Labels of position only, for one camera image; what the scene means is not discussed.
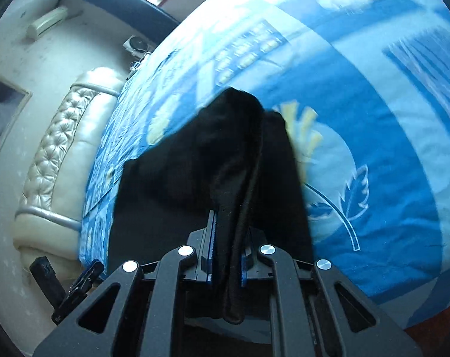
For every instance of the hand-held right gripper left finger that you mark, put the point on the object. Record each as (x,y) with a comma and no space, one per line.
(210,253)

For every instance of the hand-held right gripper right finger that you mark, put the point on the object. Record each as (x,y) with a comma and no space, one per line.
(247,264)

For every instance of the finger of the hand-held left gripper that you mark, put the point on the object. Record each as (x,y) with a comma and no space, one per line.
(91,273)
(46,275)

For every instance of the black pants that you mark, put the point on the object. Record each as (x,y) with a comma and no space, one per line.
(172,193)

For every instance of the cream tufted headboard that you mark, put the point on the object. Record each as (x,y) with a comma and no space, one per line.
(61,156)

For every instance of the blue patterned bedspread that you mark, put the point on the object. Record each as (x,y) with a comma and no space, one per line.
(359,119)

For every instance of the white fan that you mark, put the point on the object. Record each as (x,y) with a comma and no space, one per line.
(137,43)

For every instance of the white air conditioner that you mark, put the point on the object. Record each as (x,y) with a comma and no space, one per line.
(48,21)

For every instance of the framed wall picture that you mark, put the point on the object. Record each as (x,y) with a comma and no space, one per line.
(1,119)

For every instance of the wooden bed frame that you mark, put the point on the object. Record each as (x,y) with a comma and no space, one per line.
(440,323)

